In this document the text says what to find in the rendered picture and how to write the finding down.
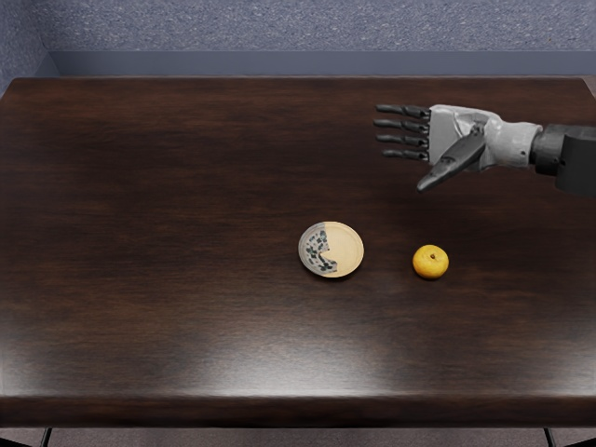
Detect yellow orange fruit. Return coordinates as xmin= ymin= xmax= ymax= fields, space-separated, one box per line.
xmin=412 ymin=244 xmax=451 ymax=280

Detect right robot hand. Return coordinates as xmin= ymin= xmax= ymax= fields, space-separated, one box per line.
xmin=372 ymin=103 xmax=544 ymax=194

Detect cream plate with printed pattern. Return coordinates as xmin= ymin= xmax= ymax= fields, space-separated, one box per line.
xmin=297 ymin=221 xmax=365 ymax=279

